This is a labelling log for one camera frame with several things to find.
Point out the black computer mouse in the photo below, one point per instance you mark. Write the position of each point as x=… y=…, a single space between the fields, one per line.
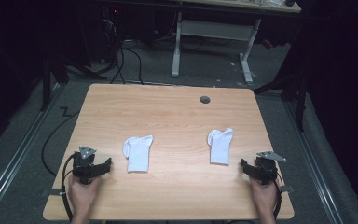
x=290 y=2

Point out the black metal stand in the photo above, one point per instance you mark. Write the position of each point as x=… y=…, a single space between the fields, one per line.
x=46 y=84
x=292 y=90

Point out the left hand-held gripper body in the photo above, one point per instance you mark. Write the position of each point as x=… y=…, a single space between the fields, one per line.
x=84 y=166

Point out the white sock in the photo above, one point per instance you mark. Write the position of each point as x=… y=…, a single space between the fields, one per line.
x=220 y=146
x=138 y=154

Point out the dark computer tower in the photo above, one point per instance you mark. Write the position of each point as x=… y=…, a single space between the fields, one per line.
x=110 y=31

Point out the person's right hand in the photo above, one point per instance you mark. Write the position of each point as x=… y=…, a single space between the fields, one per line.
x=265 y=197

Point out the white-framed desk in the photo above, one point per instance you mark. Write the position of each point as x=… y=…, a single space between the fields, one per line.
x=214 y=31

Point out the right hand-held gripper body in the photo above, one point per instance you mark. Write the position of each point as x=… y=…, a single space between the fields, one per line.
x=265 y=169

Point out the person's left hand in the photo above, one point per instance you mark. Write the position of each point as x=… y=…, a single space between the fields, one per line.
x=81 y=196

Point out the small red object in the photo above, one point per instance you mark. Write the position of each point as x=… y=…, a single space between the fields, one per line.
x=268 y=44

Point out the metal floor rail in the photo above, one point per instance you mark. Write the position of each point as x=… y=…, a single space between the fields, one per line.
x=315 y=168
x=15 y=155

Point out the grey tape piece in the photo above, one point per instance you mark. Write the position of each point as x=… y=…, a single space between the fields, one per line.
x=287 y=188
x=51 y=192

